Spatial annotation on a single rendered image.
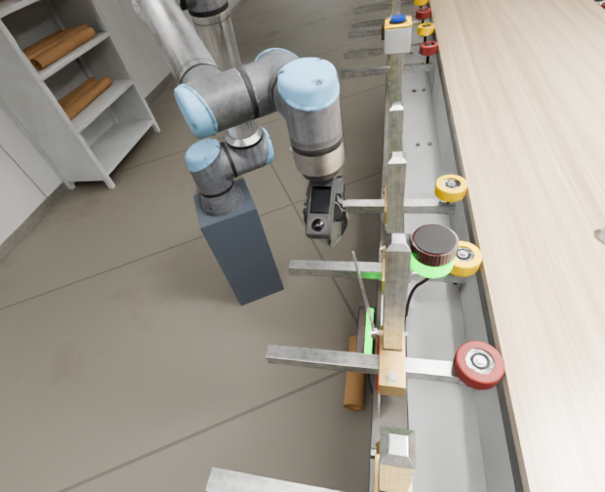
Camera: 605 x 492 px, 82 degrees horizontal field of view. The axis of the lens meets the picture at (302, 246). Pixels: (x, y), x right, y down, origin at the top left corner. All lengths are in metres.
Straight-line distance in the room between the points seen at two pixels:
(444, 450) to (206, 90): 0.88
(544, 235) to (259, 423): 1.26
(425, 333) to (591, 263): 0.41
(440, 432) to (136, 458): 1.29
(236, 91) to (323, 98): 0.16
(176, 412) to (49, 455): 0.57
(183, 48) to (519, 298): 0.81
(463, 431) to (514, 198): 0.57
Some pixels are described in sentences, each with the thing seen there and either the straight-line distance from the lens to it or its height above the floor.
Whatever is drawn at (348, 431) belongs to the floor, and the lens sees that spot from 1.60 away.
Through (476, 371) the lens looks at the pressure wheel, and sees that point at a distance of 0.72.
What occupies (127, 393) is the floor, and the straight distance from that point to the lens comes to 1.98.
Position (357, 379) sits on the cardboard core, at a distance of 1.58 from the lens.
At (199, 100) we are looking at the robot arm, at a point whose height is 1.32.
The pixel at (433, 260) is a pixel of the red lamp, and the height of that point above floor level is 1.17.
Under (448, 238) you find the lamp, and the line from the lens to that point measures 0.51.
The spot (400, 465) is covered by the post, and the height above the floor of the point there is 1.14.
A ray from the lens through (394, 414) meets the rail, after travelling 0.88.
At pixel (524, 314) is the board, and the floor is 0.90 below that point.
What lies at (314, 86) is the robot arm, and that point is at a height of 1.33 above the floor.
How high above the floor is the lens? 1.55
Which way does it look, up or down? 47 degrees down
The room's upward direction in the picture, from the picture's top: 13 degrees counter-clockwise
